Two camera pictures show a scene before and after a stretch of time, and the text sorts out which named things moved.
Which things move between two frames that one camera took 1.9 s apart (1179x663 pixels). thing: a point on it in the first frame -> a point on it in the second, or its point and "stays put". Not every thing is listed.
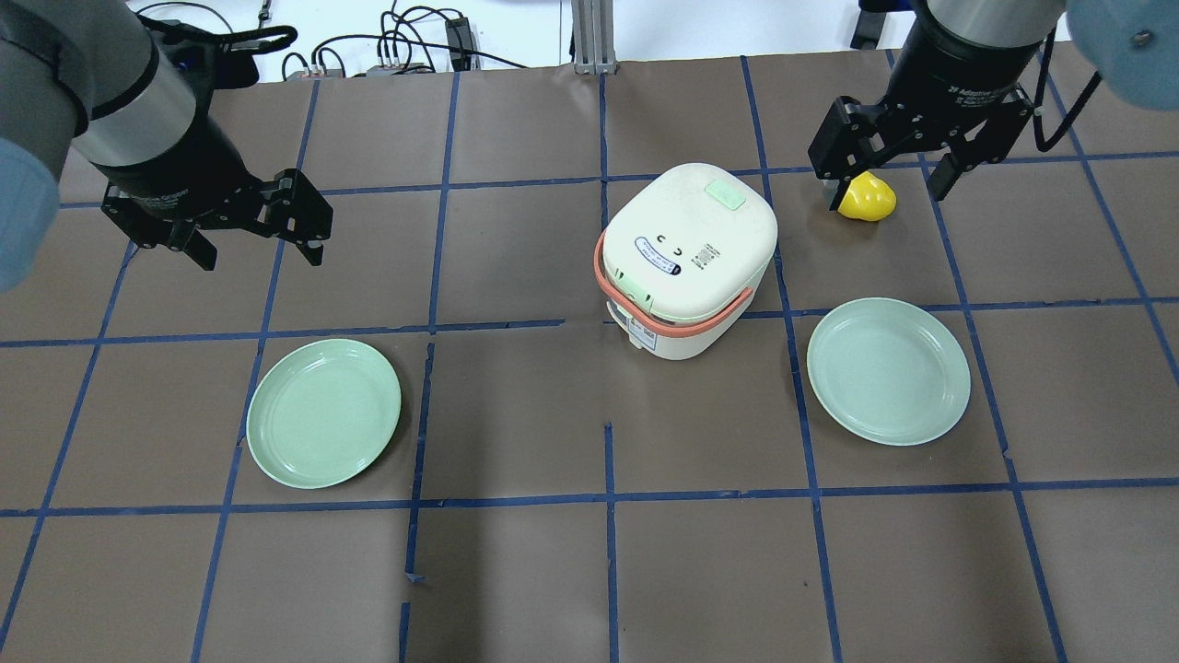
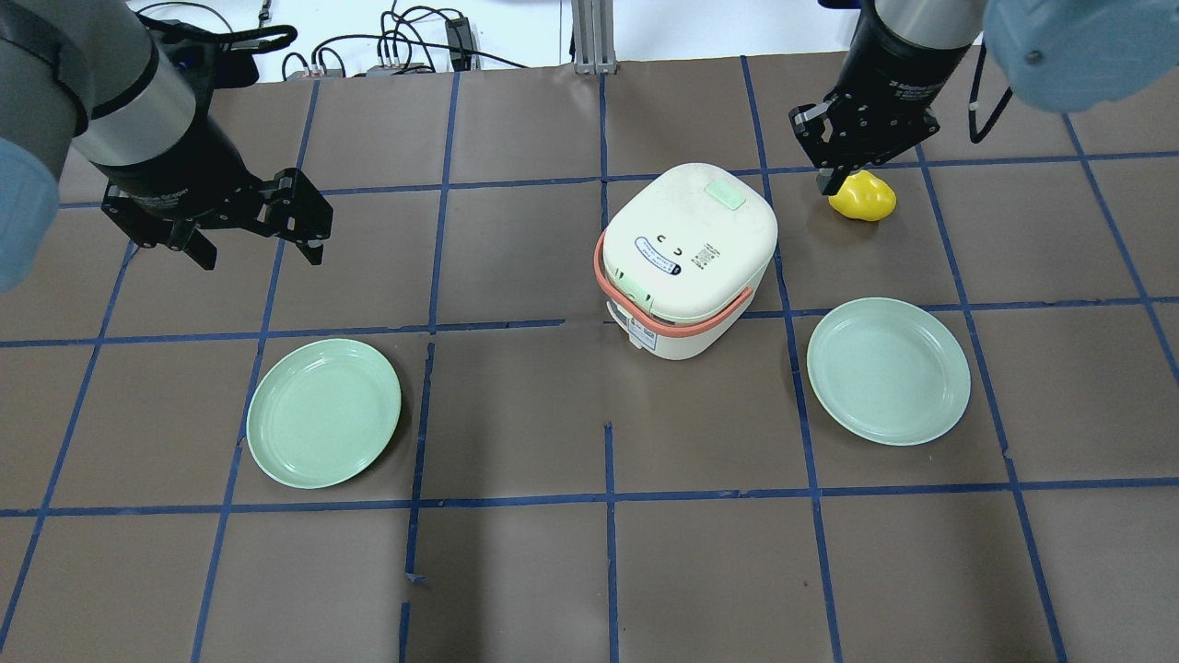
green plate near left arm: [322, 412] stays put
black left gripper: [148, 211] stays put
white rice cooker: [677, 260] stays put
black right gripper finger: [990, 145] -> [852, 149]
